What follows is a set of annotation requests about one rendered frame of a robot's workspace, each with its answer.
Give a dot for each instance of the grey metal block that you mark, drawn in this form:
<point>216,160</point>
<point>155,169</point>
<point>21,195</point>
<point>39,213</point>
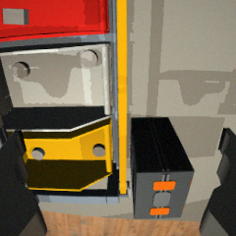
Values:
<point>15,16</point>

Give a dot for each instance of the yellow vertical bar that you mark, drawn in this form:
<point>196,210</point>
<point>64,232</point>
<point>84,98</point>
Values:
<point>122,88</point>

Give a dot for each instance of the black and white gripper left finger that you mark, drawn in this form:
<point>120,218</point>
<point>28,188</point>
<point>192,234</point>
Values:
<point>20,214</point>

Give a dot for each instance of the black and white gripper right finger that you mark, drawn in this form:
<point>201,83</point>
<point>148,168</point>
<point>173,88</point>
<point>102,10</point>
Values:
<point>219,218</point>

